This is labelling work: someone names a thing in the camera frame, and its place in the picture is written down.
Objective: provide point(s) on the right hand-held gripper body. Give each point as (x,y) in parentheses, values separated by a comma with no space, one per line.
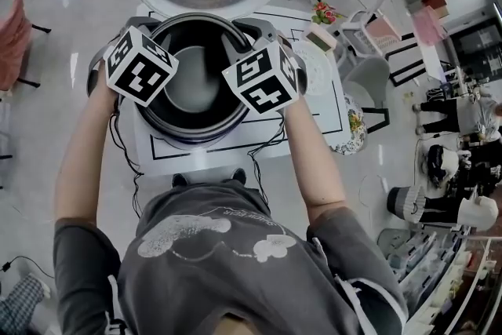
(263,82)

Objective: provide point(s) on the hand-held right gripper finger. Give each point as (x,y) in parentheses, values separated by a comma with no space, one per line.
(257,31)

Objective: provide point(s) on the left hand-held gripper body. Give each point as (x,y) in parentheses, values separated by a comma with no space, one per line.
(137,74)

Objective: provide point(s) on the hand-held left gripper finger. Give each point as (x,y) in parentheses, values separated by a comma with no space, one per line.
(143,22)

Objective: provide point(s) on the white round plate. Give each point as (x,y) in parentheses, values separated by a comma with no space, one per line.
(317,70)

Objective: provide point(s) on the dark metal pot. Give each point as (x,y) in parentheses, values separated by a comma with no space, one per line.
(192,90)

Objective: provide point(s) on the person's right forearm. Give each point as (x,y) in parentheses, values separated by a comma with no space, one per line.
(313,161)

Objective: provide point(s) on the person's left forearm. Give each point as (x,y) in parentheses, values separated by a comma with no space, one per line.
(84,153)

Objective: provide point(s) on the pink digital timer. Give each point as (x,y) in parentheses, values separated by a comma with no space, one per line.
(319,37)

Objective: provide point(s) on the white table with black lines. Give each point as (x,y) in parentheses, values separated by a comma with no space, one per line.
(313,121)

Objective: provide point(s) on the red potted flowers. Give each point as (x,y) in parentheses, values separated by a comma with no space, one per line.
(325,12)

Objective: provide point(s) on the person's right black shoe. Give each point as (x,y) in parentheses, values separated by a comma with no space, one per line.
(239,175)

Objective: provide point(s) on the person's black shoe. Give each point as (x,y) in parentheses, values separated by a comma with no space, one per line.
(239,175)
(179,179)

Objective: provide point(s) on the black white floral seat cushion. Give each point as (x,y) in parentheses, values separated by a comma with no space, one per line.
(353,129)

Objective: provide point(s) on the grey shell chair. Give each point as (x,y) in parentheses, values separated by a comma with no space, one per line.
(368,78)

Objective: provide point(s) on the person's left black shoe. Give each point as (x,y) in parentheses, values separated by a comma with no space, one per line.
(179,179)

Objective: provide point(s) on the white chair with pink cushion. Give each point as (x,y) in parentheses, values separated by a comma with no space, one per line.
(376,27)

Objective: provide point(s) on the pink checked cloth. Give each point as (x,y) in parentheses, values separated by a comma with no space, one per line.
(427,25)

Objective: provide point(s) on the brown cardboard box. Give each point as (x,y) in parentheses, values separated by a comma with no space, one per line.
(435,3)

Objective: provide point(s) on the grey white fabric bin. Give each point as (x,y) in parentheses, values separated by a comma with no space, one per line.
(404,204)

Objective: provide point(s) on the person's grey printed shirt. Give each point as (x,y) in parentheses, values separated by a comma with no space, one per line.
(235,270)

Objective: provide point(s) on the white plastic bag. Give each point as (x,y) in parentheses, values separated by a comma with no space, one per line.
(479,212)

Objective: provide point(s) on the white storage rack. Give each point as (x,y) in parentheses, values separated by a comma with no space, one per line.
(439,278)

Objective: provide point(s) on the black metal frame stand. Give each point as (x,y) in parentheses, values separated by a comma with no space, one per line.
(408,66)

